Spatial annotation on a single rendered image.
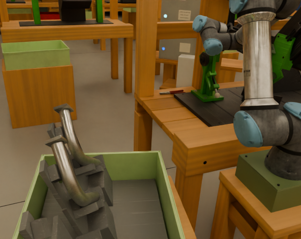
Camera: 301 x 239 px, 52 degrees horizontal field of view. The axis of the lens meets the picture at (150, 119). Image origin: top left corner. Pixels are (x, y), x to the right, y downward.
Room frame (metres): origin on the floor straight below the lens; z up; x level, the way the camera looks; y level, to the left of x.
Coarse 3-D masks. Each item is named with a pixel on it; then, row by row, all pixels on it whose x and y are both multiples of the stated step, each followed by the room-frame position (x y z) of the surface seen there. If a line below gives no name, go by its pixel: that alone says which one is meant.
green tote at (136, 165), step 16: (48, 160) 0.87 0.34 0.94; (112, 160) 0.90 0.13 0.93; (128, 160) 0.91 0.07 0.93; (144, 160) 0.92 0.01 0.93; (160, 160) 0.88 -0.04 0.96; (112, 176) 0.90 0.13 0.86; (128, 176) 0.91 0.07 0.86; (144, 176) 0.92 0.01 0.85; (160, 176) 0.84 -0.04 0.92; (32, 192) 0.69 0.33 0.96; (160, 192) 0.83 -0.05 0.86; (32, 208) 0.66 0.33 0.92; (176, 208) 0.65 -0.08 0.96; (176, 224) 0.59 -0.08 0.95
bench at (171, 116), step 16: (160, 96) 1.66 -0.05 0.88; (144, 112) 1.68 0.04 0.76; (160, 112) 1.43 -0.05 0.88; (176, 112) 1.44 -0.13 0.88; (144, 128) 1.64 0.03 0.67; (176, 128) 1.27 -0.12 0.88; (192, 128) 1.28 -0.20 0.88; (144, 144) 1.64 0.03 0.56; (176, 176) 1.14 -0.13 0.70; (192, 176) 1.08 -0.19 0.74; (192, 192) 1.09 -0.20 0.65; (192, 208) 1.09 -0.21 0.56; (192, 224) 1.10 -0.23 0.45
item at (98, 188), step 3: (96, 186) 0.72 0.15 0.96; (99, 186) 0.72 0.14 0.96; (90, 189) 0.71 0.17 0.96; (93, 189) 0.71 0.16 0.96; (96, 189) 0.72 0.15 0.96; (99, 189) 0.72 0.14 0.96; (84, 192) 0.71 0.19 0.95; (87, 192) 0.71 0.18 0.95; (99, 192) 0.71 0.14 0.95; (102, 192) 0.71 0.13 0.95; (102, 195) 0.70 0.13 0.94; (99, 198) 0.70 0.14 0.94; (102, 198) 0.70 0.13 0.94
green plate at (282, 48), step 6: (282, 36) 1.60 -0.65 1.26; (276, 42) 1.61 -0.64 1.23; (282, 42) 1.58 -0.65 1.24; (288, 42) 1.55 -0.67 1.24; (276, 48) 1.60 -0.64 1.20; (282, 48) 1.56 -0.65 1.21; (288, 48) 1.53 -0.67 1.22; (276, 54) 1.58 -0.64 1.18; (282, 54) 1.54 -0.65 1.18; (288, 54) 1.52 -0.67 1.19; (276, 60) 1.56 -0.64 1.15; (282, 60) 1.53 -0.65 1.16; (288, 60) 1.55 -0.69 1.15; (276, 66) 1.54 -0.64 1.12; (282, 66) 1.52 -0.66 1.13; (288, 66) 1.55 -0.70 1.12
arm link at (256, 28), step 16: (240, 0) 0.99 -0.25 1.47; (256, 0) 0.98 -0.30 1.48; (272, 0) 0.99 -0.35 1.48; (240, 16) 0.99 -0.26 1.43; (256, 16) 0.96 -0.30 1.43; (272, 16) 0.98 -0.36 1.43; (256, 32) 0.95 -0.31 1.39; (256, 48) 0.93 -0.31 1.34; (256, 64) 0.91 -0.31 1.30; (256, 80) 0.89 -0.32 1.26; (272, 80) 0.91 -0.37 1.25; (256, 96) 0.87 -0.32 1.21; (272, 96) 0.88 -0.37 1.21; (240, 112) 0.86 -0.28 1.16; (256, 112) 0.84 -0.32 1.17; (272, 112) 0.84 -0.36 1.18; (240, 128) 0.86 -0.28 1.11; (256, 128) 0.81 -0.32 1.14; (272, 128) 0.82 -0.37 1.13; (288, 128) 0.83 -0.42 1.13; (256, 144) 0.81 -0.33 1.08; (272, 144) 0.82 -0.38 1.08
